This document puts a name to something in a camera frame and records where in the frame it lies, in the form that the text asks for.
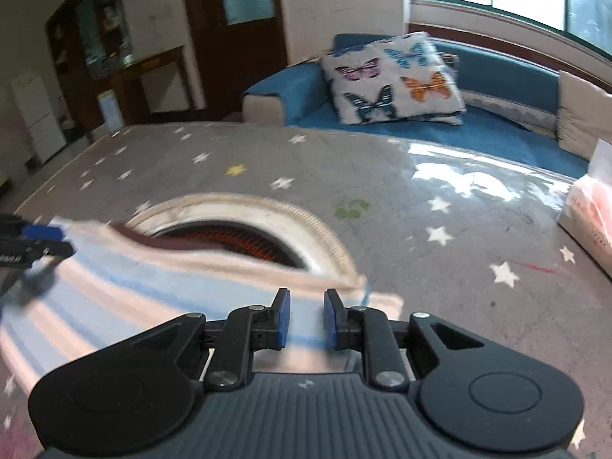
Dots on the round table heater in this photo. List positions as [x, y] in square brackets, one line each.
[296, 222]

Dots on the wooden console table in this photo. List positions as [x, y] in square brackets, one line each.
[153, 64]

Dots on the dark wooden door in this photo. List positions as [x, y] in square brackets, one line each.
[229, 48]

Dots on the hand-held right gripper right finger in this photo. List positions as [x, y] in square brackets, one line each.
[331, 320]

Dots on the dark patterned cushion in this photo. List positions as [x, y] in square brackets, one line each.
[453, 61]

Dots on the white refrigerator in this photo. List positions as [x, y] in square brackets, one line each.
[38, 114]

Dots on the white small appliance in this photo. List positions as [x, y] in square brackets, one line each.
[110, 107]

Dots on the butterfly print pillow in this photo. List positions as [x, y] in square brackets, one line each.
[392, 81]

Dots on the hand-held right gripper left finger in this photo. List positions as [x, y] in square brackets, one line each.
[282, 318]

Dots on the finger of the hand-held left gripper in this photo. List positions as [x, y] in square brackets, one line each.
[48, 250]
[45, 233]

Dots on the striped blue cream sweater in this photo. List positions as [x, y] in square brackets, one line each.
[143, 291]

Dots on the dark wooden cabinet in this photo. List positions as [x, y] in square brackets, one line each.
[76, 48]

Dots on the pink tissue pack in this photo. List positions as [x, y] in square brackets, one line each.
[590, 210]

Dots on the blue sofa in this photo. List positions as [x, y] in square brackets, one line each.
[502, 81]

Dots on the grey star tablecloth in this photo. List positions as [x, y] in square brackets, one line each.
[430, 272]

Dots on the beige cushion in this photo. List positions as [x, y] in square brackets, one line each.
[581, 114]

